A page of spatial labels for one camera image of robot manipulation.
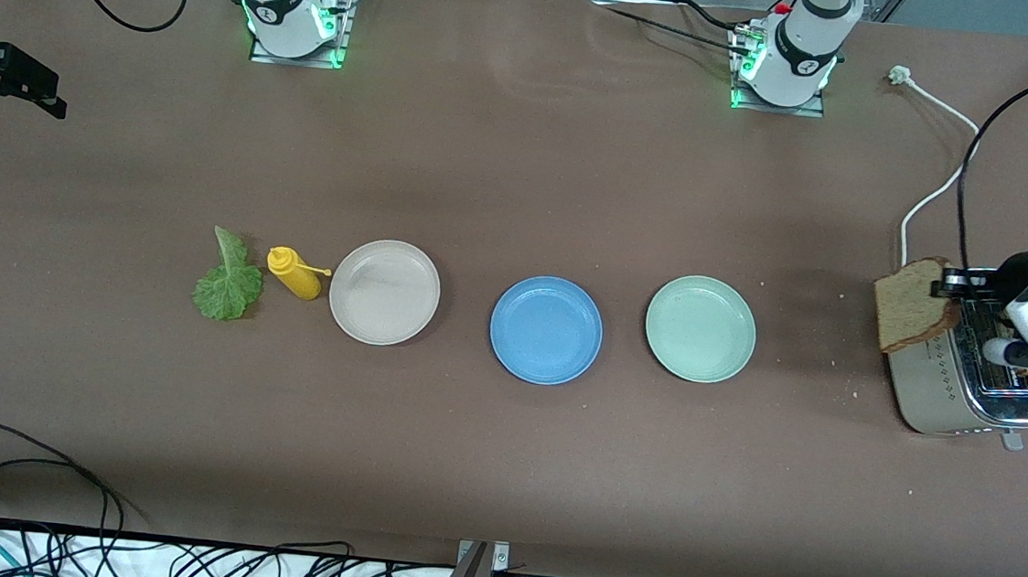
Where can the green lettuce leaf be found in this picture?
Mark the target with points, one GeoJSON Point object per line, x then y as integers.
{"type": "Point", "coordinates": [229, 289]}

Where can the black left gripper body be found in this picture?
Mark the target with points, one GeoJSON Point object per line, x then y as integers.
{"type": "Point", "coordinates": [1012, 269]}

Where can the beige round plate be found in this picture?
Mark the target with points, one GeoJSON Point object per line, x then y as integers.
{"type": "Point", "coordinates": [385, 293]}

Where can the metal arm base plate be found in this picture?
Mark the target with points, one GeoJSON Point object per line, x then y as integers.
{"type": "Point", "coordinates": [345, 28]}
{"type": "Point", "coordinates": [780, 109]}

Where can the blue round plate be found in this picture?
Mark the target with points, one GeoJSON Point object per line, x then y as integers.
{"type": "Point", "coordinates": [546, 330]}

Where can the beige chrome toaster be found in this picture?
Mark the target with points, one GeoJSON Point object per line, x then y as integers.
{"type": "Point", "coordinates": [928, 394]}

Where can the green round plate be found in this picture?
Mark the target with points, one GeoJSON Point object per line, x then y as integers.
{"type": "Point", "coordinates": [701, 329]}

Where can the yellow mustard squeeze bottle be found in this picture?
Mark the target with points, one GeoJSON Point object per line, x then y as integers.
{"type": "Point", "coordinates": [299, 279]}

